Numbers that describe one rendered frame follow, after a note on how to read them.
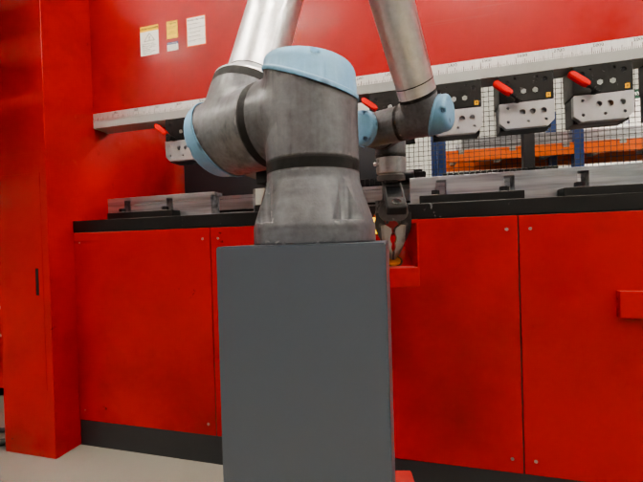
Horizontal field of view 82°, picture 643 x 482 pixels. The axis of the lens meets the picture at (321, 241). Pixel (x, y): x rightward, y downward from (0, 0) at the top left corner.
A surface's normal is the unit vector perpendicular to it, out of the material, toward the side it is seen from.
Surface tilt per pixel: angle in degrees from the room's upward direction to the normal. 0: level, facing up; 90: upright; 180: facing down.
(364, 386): 90
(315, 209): 72
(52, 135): 90
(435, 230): 90
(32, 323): 90
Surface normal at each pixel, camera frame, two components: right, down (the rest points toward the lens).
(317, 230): 0.07, 0.00
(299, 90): -0.20, 0.02
